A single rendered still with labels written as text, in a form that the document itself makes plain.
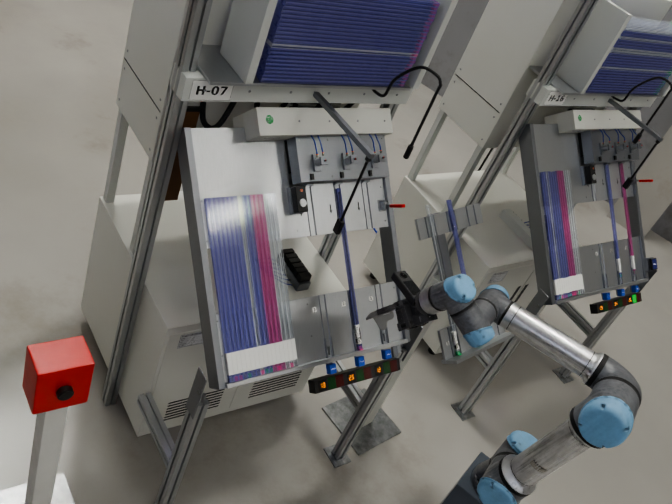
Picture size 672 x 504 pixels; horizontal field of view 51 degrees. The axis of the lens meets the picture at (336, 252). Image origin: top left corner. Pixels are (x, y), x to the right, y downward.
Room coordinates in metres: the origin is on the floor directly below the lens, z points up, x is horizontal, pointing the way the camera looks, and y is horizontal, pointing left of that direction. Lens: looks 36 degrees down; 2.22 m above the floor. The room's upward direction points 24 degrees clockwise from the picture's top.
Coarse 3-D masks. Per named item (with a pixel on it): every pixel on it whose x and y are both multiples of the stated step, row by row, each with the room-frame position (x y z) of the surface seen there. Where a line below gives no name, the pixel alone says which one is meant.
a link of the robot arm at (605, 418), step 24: (600, 384) 1.41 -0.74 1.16; (624, 384) 1.41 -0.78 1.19; (576, 408) 1.37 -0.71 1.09; (600, 408) 1.31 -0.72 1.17; (624, 408) 1.33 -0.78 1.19; (552, 432) 1.37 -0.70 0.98; (576, 432) 1.32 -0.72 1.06; (600, 432) 1.29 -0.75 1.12; (624, 432) 1.29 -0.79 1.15; (504, 456) 1.45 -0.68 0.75; (528, 456) 1.36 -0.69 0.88; (552, 456) 1.33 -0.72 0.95; (576, 456) 1.34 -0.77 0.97; (480, 480) 1.36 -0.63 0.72; (504, 480) 1.34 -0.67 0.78; (528, 480) 1.33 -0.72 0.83
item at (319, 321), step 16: (368, 288) 1.79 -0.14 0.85; (384, 288) 1.83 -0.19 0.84; (304, 304) 1.60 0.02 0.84; (320, 304) 1.63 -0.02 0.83; (336, 304) 1.67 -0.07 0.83; (368, 304) 1.75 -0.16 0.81; (384, 304) 1.80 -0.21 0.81; (304, 320) 1.57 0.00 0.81; (320, 320) 1.61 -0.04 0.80; (336, 320) 1.64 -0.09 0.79; (352, 320) 1.68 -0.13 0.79; (368, 320) 1.72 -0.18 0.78; (304, 336) 1.54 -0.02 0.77; (320, 336) 1.58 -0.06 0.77; (336, 336) 1.62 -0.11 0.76; (352, 336) 1.65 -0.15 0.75; (368, 336) 1.69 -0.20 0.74; (384, 336) 1.74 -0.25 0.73; (400, 336) 1.78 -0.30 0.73; (304, 352) 1.51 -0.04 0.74; (320, 352) 1.55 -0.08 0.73; (336, 352) 1.59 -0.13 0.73; (224, 368) 1.33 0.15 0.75
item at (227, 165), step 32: (192, 128) 1.65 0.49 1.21; (224, 128) 1.72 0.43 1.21; (224, 160) 1.66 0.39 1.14; (256, 160) 1.74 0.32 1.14; (224, 192) 1.61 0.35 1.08; (256, 192) 1.68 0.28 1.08; (320, 192) 1.84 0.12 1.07; (288, 224) 1.70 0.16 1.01; (320, 224) 1.78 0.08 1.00; (352, 224) 1.86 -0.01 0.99; (384, 224) 1.95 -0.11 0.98
